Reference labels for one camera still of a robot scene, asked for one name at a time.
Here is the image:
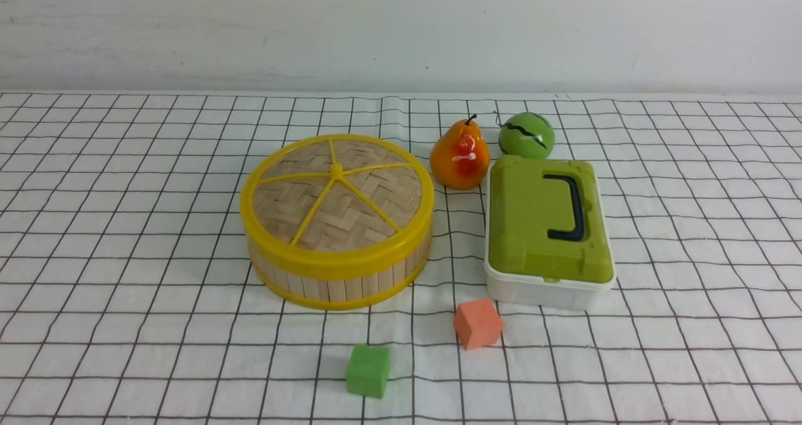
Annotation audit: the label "orange red toy pear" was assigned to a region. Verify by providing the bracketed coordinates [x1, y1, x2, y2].
[429, 114, 491, 191]

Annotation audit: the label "yellow woven bamboo steamer lid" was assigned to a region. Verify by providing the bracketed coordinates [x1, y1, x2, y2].
[239, 134, 434, 280]

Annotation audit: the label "bamboo steamer basket yellow rims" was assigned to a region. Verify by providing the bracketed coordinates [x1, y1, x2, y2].
[247, 235, 433, 310]

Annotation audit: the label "green toy apple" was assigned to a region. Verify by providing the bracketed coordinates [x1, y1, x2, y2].
[499, 112, 555, 160]

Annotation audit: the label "orange foam cube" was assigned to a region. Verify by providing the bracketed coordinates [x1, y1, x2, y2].
[453, 298, 504, 350]

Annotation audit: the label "white black grid tablecloth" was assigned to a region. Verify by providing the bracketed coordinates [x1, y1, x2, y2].
[1, 93, 801, 424]

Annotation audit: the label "green lid white plastic box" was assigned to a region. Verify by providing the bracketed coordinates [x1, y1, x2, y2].
[484, 155, 616, 311]

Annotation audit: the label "green foam cube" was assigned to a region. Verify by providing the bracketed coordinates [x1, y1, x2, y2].
[345, 344, 392, 399]

